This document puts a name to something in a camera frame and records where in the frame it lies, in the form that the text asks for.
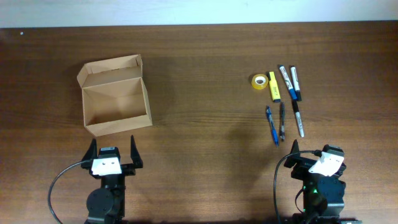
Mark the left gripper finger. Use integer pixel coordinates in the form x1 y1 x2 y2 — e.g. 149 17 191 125
131 135 144 169
81 139 97 169

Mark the cardboard box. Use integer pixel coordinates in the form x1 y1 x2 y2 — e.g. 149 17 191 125
77 54 152 137

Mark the yellow highlighter marker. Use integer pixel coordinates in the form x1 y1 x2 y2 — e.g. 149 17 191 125
268 72 280 103

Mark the yellow tape roll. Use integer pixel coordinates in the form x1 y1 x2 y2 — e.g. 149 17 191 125
251 74 269 90

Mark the white marker black cap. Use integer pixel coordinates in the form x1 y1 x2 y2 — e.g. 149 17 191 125
290 65 302 101

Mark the white marker blue cap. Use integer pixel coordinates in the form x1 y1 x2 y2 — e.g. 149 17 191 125
278 65 297 100

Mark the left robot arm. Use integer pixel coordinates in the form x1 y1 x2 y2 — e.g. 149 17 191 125
81 136 144 224

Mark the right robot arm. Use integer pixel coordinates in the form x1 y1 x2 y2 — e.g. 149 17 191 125
283 141 362 224

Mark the blue ballpoint pen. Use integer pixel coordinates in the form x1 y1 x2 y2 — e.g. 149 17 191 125
266 106 279 146

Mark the black ballpoint pen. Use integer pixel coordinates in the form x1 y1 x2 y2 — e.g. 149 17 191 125
279 102 285 141

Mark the black sharpie marker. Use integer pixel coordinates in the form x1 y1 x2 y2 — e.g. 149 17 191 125
292 100 305 138

